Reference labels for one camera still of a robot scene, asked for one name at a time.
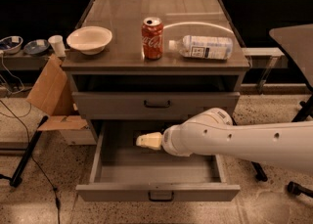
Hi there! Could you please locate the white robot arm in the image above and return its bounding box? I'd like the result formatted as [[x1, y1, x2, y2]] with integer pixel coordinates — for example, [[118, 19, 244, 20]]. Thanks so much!
[[136, 108, 313, 174]]

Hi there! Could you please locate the open grey lower drawer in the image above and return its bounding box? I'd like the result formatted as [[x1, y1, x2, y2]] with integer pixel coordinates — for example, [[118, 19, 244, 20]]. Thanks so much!
[[76, 120, 240, 202]]

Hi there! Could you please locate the grey drawer cabinet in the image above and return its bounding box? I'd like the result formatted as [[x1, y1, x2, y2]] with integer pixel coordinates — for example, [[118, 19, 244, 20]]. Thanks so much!
[[61, 0, 251, 144]]

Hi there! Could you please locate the closed grey upper drawer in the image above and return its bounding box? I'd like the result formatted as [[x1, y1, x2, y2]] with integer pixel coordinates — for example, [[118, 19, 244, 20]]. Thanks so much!
[[72, 92, 240, 120]]

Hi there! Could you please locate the red coca-cola can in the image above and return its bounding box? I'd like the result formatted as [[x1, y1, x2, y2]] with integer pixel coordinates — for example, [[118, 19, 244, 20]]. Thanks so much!
[[141, 17, 163, 60]]

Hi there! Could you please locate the clear plastic water bottle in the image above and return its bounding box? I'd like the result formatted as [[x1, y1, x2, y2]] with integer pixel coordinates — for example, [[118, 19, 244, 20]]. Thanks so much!
[[168, 35, 233, 61]]

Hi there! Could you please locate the brown cardboard box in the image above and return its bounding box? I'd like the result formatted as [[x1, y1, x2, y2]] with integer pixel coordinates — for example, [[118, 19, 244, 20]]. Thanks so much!
[[26, 55, 96, 145]]

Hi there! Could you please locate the black stand leg right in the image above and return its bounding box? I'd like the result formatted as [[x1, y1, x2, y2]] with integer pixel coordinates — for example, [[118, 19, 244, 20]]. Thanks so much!
[[252, 162, 268, 182]]

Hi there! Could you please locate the black stand leg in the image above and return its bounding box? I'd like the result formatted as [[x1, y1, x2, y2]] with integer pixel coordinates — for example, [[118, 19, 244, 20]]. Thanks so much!
[[252, 162, 268, 182], [9, 128, 42, 188]]

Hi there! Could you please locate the white bowl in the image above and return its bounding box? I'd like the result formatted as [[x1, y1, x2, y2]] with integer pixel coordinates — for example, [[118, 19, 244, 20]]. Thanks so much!
[[67, 26, 112, 55]]

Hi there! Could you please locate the grey low shelf right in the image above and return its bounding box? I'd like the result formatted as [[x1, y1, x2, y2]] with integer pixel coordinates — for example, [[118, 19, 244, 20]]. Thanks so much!
[[243, 47, 285, 69]]

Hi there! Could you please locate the grey low shelf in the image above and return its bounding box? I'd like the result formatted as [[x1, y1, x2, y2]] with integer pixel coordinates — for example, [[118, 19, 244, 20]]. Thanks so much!
[[0, 50, 53, 71], [243, 47, 285, 69]]

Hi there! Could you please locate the white paper cup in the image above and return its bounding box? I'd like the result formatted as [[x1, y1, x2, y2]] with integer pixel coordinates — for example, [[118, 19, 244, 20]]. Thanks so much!
[[48, 35, 66, 57]]

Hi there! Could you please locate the black stand leg left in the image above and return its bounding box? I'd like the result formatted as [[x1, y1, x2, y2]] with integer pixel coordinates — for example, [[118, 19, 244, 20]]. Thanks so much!
[[9, 128, 42, 188]]

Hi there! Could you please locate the blue patterned bowl right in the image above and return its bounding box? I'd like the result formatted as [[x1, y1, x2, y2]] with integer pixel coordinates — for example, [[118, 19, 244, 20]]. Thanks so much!
[[23, 39, 50, 56]]

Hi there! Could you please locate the blue patterned bowl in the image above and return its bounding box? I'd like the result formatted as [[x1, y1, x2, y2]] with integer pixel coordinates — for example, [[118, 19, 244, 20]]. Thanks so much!
[[23, 39, 50, 56], [0, 36, 23, 55]]

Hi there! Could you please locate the grey low shelf left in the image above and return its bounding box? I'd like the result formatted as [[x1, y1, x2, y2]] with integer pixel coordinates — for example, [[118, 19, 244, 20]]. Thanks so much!
[[0, 50, 53, 71]]

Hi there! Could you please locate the blue patterned bowl left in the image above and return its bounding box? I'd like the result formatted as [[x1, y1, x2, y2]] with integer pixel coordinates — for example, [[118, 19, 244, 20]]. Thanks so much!
[[0, 36, 23, 55]]

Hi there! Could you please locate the black floor cable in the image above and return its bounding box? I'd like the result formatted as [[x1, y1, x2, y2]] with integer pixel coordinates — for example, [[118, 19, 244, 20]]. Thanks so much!
[[0, 99, 63, 224]]

